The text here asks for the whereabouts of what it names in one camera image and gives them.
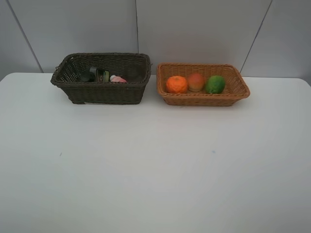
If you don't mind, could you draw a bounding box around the orange mandarin fruit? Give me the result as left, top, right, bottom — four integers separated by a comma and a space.
166, 76, 188, 94

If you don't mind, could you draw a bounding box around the light brown wicker basket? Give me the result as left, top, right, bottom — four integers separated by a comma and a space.
156, 63, 250, 107

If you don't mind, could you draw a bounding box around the dark green pump bottle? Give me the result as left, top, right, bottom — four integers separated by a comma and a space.
80, 67, 110, 83

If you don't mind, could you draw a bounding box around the pink lotion bottle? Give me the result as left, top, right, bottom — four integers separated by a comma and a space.
109, 75, 127, 83

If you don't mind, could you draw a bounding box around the dark brown wicker basket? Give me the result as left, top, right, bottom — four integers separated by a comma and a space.
51, 52, 151, 105

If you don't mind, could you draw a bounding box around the red yellow peach fruit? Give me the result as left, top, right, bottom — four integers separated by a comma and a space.
188, 73, 205, 92

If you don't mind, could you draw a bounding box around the translucent purple plastic cup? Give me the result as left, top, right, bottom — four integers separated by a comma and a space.
124, 64, 144, 83

